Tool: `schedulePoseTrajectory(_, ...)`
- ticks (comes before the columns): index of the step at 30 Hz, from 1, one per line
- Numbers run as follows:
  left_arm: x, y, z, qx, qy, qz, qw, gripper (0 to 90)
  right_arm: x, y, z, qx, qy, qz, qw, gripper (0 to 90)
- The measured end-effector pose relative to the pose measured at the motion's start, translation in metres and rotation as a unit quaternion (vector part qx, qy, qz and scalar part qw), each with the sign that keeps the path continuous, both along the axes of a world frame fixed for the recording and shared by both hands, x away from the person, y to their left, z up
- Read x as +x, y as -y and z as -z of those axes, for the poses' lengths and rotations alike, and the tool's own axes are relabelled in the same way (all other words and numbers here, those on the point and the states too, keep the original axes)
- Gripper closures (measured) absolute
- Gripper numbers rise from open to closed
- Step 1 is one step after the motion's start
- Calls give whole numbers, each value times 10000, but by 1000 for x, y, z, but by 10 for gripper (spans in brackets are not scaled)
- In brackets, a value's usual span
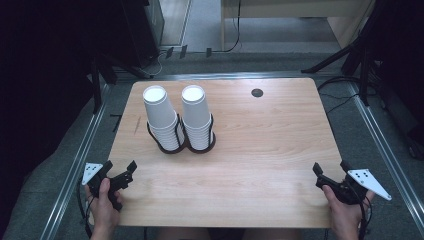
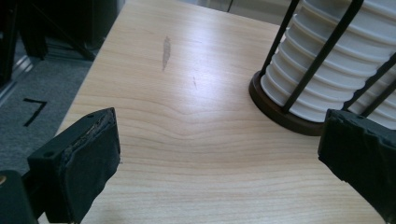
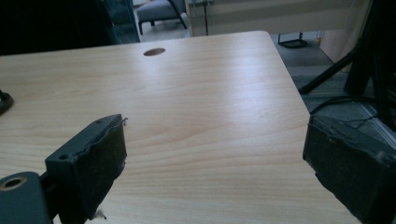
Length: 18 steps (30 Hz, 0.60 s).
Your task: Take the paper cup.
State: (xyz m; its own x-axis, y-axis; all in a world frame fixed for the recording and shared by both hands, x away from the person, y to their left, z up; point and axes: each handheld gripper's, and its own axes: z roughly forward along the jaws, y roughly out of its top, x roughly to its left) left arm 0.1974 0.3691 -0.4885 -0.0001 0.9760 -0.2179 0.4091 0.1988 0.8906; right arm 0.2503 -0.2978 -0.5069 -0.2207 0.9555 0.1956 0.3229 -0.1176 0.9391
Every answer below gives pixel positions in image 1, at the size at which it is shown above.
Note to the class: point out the light wooden desk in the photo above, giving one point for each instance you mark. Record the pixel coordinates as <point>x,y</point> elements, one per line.
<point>293,8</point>

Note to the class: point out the metal floor rail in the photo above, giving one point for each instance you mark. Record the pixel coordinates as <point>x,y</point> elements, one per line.
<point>233,75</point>
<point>380,133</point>
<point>75,173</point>

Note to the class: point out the black tape floor mark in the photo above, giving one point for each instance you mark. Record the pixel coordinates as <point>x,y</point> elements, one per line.
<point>116,121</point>

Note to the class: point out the person's right hand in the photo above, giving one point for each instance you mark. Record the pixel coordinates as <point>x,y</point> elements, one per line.
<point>346,216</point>

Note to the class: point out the person's left hand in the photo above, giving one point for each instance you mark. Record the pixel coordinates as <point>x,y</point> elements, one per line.
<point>103,213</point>

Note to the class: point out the dark round table grommet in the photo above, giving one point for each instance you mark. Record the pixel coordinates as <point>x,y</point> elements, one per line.
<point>257,92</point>

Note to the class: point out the single white paper cup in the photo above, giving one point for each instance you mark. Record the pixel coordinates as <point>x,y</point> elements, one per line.
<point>195,108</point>

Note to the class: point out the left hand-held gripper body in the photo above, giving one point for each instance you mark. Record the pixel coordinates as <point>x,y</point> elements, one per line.
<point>93,171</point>

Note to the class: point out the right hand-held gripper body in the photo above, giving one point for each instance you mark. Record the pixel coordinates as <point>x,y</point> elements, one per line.
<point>366,181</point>

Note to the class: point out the black tape strip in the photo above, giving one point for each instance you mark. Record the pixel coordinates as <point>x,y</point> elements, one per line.
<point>183,51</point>
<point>208,52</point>
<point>169,52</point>

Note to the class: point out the black tripod stand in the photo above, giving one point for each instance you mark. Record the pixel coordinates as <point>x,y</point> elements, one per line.
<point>361,50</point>

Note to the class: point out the black metal stand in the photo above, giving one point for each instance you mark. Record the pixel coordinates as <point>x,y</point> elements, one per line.
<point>96,83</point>

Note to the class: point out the black cabinet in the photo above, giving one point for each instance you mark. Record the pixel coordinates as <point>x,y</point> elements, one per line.
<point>140,30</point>

